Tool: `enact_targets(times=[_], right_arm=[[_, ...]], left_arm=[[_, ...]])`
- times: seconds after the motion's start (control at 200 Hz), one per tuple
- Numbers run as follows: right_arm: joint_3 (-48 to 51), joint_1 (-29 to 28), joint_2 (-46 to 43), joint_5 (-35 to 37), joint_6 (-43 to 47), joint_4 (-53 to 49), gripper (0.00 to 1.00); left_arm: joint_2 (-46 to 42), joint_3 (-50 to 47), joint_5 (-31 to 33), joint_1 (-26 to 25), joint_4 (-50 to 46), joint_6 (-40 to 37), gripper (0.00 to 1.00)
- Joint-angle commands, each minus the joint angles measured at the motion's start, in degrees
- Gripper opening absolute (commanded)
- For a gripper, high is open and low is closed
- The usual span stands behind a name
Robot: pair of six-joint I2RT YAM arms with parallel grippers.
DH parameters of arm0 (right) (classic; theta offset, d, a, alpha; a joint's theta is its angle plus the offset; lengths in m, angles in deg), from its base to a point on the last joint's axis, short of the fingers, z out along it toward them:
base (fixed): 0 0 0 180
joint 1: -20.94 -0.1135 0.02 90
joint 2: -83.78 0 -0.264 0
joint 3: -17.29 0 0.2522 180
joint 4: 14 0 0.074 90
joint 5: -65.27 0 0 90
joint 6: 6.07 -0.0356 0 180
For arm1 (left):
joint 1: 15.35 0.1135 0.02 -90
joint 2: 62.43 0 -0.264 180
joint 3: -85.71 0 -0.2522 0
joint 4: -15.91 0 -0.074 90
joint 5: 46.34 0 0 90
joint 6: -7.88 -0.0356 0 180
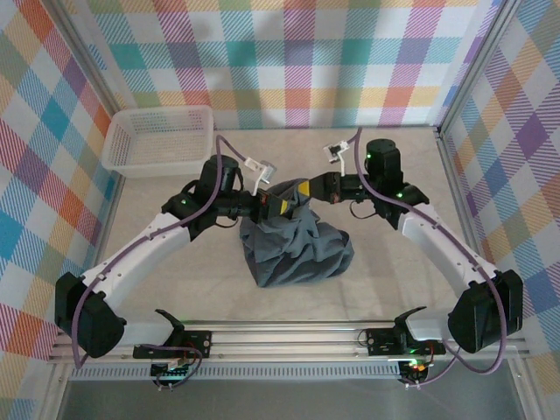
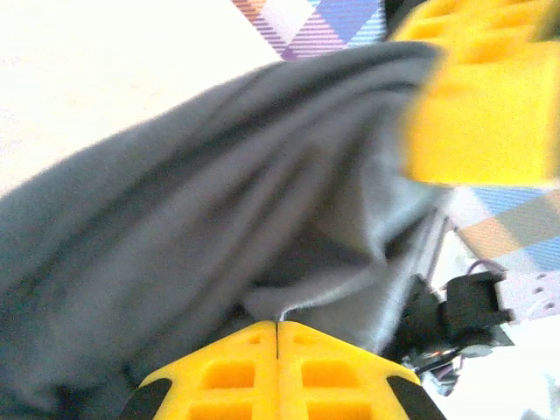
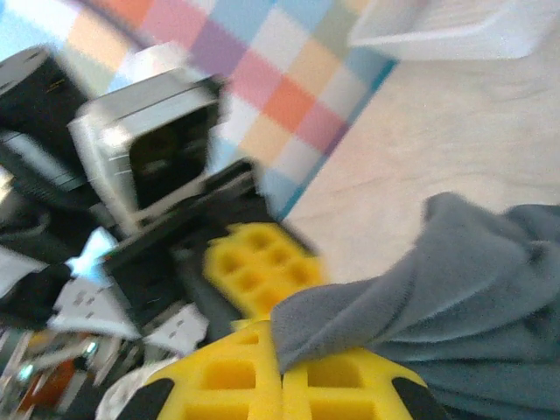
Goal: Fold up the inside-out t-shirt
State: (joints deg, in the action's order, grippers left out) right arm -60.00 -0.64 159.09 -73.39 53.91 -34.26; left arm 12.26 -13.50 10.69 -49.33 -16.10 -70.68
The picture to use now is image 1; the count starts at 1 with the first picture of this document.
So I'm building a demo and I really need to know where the grey t-shirt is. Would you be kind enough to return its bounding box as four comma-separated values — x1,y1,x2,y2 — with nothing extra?
238,177,355,290

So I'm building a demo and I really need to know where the white perforated plastic basket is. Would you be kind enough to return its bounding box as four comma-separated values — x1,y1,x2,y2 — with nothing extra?
101,105,215,179

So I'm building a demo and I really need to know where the circuit board with green lights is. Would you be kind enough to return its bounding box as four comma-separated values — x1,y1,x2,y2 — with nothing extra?
150,360,193,381

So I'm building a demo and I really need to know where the circuit board with orange part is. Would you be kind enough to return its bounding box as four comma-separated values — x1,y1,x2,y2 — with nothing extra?
400,359,432,382

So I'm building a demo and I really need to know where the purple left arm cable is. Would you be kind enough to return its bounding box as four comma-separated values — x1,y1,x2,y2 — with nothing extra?
72,134,255,371

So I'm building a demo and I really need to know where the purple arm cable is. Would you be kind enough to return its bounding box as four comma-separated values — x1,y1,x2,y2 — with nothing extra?
72,134,255,371
347,127,511,389

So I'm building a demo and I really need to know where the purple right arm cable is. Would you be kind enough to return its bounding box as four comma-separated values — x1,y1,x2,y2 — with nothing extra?
347,127,511,389

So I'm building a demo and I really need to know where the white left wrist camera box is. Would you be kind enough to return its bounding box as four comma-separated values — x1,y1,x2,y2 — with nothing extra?
243,156,278,197

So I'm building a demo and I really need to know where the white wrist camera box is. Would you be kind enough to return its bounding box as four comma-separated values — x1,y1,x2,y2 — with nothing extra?
243,156,278,197
322,139,353,177

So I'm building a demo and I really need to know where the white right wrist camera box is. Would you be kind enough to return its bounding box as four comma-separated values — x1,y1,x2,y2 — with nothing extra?
322,139,353,177

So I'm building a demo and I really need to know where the aluminium side rail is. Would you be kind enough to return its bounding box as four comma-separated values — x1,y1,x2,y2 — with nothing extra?
73,172,126,329
435,125,533,351

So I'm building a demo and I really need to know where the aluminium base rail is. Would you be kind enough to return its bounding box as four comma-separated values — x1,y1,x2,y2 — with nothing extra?
47,321,530,364

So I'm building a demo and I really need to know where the aluminium frame post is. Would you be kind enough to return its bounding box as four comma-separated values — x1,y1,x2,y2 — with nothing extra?
435,0,529,132
43,0,123,128

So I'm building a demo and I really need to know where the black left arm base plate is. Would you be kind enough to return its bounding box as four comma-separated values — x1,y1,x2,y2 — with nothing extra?
132,331,214,360

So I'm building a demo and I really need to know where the slotted grey cable duct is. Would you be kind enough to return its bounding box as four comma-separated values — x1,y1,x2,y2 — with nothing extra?
69,366,402,382

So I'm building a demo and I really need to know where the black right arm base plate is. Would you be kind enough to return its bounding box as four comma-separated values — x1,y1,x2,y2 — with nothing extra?
366,327,438,356

